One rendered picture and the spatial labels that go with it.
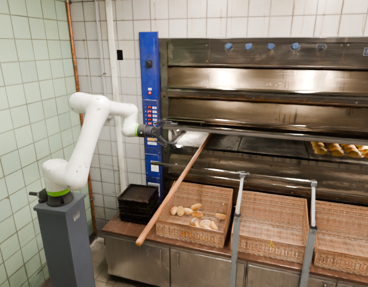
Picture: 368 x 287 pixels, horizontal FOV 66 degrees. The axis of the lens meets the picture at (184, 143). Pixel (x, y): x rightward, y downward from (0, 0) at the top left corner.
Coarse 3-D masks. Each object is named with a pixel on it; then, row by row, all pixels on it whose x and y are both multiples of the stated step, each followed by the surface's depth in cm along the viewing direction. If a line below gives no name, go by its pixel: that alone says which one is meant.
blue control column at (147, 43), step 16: (144, 32) 229; (144, 48) 233; (144, 64) 238; (144, 80) 242; (144, 96) 247; (160, 112) 250; (160, 128) 253; (144, 144) 262; (160, 160) 262; (160, 192) 274
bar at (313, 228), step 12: (180, 168) 220; (192, 168) 216; (204, 168) 214; (240, 180) 206; (288, 180) 198; (300, 180) 196; (312, 180) 194; (240, 192) 202; (312, 192) 192; (312, 204) 188; (312, 216) 185; (312, 228) 180; (312, 240) 182; (312, 252) 185
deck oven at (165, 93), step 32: (160, 64) 237; (160, 96) 246; (192, 96) 238; (224, 96) 230; (256, 96) 223; (288, 96) 215; (320, 96) 209; (352, 96) 204; (256, 128) 239; (288, 128) 223; (256, 160) 239; (288, 192) 240; (320, 192) 232
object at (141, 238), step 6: (204, 144) 256; (198, 150) 239; (192, 162) 217; (186, 168) 206; (180, 180) 188; (174, 186) 180; (174, 192) 176; (168, 198) 166; (162, 204) 159; (162, 210) 156; (156, 216) 149; (150, 222) 144; (150, 228) 141; (144, 234) 135; (138, 240) 131; (138, 246) 131
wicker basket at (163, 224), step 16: (176, 192) 265; (192, 192) 261; (208, 192) 256; (224, 192) 252; (208, 208) 257; (224, 208) 253; (160, 224) 237; (176, 224) 222; (224, 224) 218; (192, 240) 223; (208, 240) 218; (224, 240) 224
